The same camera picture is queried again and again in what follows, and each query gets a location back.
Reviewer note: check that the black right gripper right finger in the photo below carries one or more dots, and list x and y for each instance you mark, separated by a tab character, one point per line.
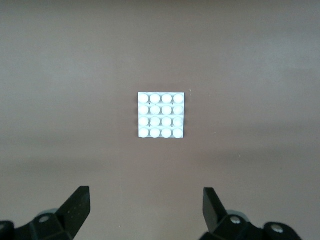
212	215

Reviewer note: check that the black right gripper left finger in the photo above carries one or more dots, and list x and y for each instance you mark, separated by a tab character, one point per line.
75	212

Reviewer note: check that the white studded base plate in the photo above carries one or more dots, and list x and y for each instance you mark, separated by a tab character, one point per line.
161	115

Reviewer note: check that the brown table cover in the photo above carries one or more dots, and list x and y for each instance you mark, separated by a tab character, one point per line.
160	50

